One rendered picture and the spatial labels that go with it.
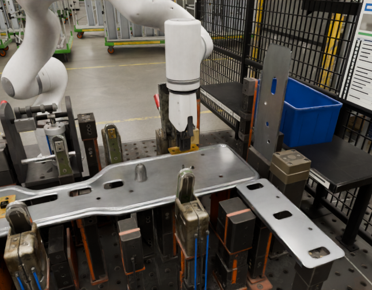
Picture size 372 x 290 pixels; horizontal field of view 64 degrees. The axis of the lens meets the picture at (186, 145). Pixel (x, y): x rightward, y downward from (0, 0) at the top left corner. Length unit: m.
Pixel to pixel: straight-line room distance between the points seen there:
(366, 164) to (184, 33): 0.63
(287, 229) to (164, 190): 0.32
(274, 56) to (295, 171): 0.32
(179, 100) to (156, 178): 0.24
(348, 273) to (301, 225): 0.40
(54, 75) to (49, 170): 0.39
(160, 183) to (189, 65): 0.33
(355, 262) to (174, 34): 0.89
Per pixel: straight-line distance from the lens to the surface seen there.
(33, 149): 1.54
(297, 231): 0.73
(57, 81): 1.25
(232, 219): 0.75
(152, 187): 0.81
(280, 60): 0.86
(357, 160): 1.00
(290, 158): 0.87
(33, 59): 1.12
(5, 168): 0.99
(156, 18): 0.80
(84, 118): 0.96
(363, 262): 1.17
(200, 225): 0.67
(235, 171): 0.88
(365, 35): 1.04
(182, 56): 0.71
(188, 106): 0.73
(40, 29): 1.05
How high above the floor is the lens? 1.48
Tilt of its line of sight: 29 degrees down
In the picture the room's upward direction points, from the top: straight up
